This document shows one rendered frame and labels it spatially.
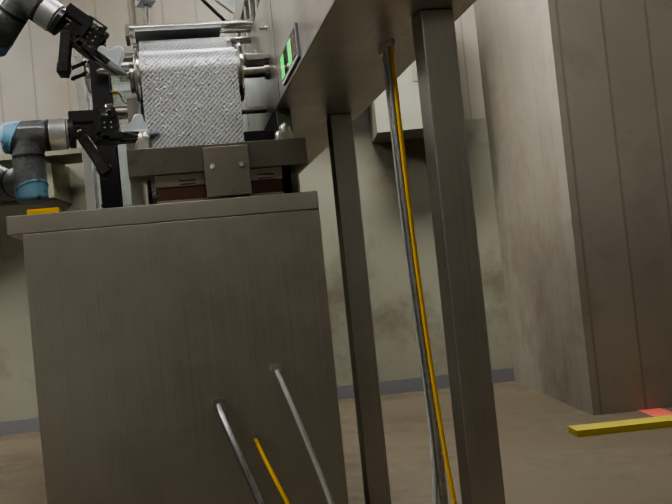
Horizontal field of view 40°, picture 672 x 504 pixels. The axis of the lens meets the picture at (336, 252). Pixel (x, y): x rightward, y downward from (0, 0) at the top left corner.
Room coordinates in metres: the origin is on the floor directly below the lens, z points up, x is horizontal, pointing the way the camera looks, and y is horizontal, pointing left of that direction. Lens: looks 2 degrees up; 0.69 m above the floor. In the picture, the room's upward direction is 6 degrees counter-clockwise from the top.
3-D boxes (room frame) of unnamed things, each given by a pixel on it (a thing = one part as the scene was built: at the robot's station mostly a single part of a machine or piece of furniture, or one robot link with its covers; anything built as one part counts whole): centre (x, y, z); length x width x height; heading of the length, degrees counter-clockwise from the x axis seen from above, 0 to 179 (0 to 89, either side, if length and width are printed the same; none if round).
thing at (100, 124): (2.20, 0.55, 1.12); 0.12 x 0.08 x 0.09; 100
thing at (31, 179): (2.18, 0.71, 1.01); 0.11 x 0.08 x 0.11; 43
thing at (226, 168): (2.04, 0.22, 0.96); 0.10 x 0.03 x 0.11; 100
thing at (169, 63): (2.43, 0.35, 1.16); 0.39 x 0.23 x 0.51; 10
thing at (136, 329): (3.21, 0.56, 0.43); 2.52 x 0.64 x 0.86; 10
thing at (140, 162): (2.13, 0.25, 1.00); 0.40 x 0.16 x 0.06; 100
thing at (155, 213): (3.21, 0.58, 0.88); 2.52 x 0.66 x 0.04; 10
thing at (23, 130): (2.17, 0.70, 1.11); 0.11 x 0.08 x 0.09; 100
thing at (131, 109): (2.30, 0.49, 1.05); 0.06 x 0.05 x 0.31; 100
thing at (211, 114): (2.24, 0.31, 1.11); 0.23 x 0.01 x 0.18; 100
